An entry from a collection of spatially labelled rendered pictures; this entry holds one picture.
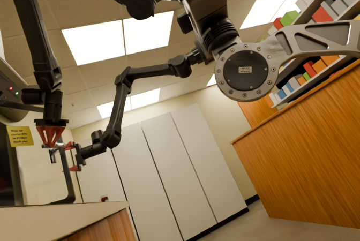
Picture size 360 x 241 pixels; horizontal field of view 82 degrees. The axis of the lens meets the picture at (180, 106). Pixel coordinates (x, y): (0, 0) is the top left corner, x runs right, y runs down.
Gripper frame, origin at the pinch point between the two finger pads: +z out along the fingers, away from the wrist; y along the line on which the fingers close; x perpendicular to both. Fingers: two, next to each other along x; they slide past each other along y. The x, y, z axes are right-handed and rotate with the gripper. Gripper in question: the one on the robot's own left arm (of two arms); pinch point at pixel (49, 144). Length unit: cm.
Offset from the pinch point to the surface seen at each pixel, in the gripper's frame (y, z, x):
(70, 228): 46, 10, -30
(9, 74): -13.5, -25.2, -8.3
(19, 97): -20.1, -18.6, -0.2
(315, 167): 116, 23, 177
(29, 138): -5.8, -2.2, -3.5
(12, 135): -6.1, -3.2, -8.8
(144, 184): -117, 74, 264
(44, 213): 49, 5, -36
